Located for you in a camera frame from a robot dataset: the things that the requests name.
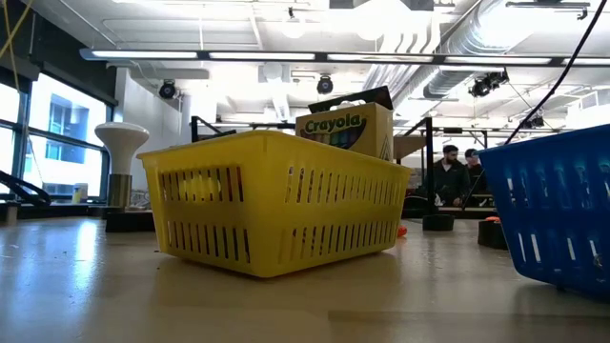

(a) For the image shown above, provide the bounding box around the crayon box with colour dots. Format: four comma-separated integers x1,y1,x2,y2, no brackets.
295,85,396,164

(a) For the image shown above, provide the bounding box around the yellow plastic basket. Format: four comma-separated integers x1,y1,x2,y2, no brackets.
136,129,412,279

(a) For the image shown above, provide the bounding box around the blue plastic basket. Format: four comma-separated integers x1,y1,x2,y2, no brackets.
476,124,610,301

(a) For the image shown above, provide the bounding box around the linear ceiling light fixture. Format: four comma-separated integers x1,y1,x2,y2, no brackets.
78,47,610,68

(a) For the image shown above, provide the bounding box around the black coil wristband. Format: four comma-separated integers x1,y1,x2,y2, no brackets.
422,213,456,232
105,209,156,234
478,219,509,251

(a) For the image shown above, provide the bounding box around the person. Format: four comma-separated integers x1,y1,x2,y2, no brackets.
432,144,472,209
464,148,488,195

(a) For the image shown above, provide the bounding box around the white mushroom lamp brass stem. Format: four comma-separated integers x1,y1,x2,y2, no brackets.
93,121,151,211

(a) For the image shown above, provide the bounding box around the black ceiling track light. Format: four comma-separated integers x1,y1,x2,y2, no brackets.
518,113,545,130
469,70,510,99

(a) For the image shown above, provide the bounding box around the black aluminium rig frame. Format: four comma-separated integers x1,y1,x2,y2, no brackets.
0,169,111,223

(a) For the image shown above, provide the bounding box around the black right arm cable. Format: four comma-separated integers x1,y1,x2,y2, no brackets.
503,0,610,146

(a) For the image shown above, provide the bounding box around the yellow extension cable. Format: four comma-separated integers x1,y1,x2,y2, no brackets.
0,0,33,91

